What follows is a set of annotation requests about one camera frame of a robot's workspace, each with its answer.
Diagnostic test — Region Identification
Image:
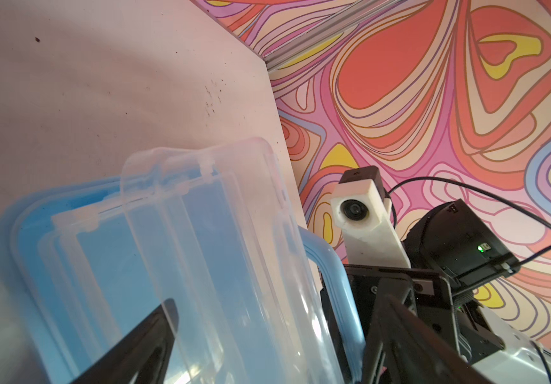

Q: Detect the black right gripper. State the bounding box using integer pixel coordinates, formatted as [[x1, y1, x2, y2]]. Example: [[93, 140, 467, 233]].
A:
[[320, 200, 520, 383]]

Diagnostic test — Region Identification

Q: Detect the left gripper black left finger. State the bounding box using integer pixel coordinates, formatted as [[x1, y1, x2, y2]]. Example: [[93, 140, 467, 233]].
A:
[[73, 299, 179, 384]]

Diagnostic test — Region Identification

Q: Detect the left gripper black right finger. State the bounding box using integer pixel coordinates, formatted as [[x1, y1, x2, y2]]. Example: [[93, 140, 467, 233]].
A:
[[361, 294, 489, 383]]

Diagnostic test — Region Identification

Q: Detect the blue plastic tool box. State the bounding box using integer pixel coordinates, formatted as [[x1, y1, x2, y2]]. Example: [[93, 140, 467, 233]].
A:
[[0, 174, 364, 383]]

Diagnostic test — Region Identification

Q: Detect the clear plastic box lid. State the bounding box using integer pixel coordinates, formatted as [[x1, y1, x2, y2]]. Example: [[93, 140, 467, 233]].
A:
[[39, 139, 342, 383]]

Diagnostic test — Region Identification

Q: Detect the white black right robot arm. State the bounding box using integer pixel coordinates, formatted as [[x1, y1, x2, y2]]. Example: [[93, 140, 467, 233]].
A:
[[314, 194, 551, 383]]

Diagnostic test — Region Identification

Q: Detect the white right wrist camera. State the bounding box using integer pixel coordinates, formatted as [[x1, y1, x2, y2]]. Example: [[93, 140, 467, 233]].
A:
[[331, 166, 411, 269]]

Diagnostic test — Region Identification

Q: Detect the aluminium frame post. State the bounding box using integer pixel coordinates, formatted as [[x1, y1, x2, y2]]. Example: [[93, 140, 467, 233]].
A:
[[264, 0, 402, 73]]

